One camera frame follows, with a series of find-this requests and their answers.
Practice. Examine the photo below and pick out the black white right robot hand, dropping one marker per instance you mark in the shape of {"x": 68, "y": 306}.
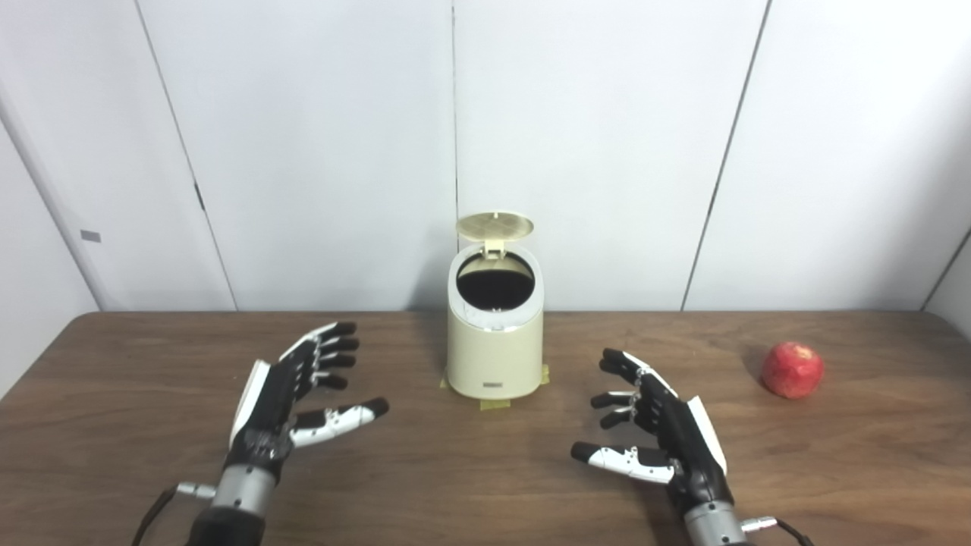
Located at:
{"x": 686, "y": 440}

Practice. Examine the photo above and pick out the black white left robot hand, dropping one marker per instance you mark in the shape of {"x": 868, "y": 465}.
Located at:
{"x": 265, "y": 425}

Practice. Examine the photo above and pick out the red apple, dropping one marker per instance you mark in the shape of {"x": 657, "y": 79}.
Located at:
{"x": 793, "y": 370}

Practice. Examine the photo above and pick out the cream-colored bin body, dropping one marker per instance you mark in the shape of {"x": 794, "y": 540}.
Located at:
{"x": 493, "y": 356}

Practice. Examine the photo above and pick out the cream round bin lid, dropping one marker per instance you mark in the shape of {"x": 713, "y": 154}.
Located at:
{"x": 493, "y": 224}

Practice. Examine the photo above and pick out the wide yellow tape piece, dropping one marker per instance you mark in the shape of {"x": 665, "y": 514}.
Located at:
{"x": 494, "y": 404}

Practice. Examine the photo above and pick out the black wall panel hinge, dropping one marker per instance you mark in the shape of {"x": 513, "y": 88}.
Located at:
{"x": 199, "y": 196}

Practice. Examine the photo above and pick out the grey wall label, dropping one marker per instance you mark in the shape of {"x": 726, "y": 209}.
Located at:
{"x": 90, "y": 236}

